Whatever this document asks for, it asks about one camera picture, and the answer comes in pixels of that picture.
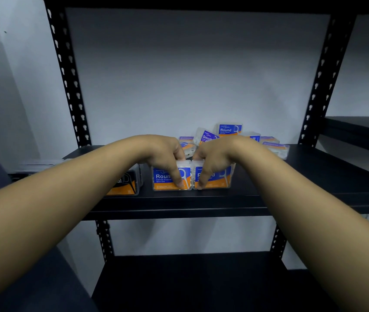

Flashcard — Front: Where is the person's right forearm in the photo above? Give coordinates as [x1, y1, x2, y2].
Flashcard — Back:
[235, 138, 369, 312]

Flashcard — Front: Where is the person's right hand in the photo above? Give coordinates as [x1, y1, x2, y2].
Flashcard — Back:
[192, 136, 238, 191]

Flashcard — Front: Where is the black metal shelving rack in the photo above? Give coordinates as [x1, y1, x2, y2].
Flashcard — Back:
[43, 0, 369, 312]
[316, 116, 369, 238]

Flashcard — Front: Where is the person's left hand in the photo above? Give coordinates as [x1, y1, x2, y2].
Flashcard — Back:
[139, 134, 187, 189]

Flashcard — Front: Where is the person's left forearm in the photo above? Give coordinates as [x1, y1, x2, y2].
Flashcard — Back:
[0, 136, 146, 310]

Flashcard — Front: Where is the blue orange dental floss box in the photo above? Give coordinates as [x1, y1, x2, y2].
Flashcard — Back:
[192, 160, 236, 190]
[106, 164, 143, 196]
[151, 160, 193, 192]

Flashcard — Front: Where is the pile of dental floss packs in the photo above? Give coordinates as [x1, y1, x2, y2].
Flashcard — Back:
[179, 123, 291, 160]

